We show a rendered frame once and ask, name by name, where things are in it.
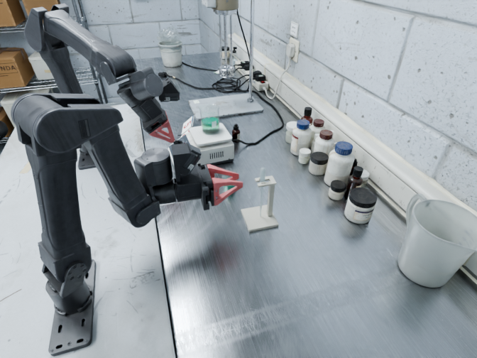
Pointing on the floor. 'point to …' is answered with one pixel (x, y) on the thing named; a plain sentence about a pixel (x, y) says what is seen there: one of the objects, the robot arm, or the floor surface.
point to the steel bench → (292, 256)
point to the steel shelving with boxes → (18, 66)
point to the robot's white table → (20, 240)
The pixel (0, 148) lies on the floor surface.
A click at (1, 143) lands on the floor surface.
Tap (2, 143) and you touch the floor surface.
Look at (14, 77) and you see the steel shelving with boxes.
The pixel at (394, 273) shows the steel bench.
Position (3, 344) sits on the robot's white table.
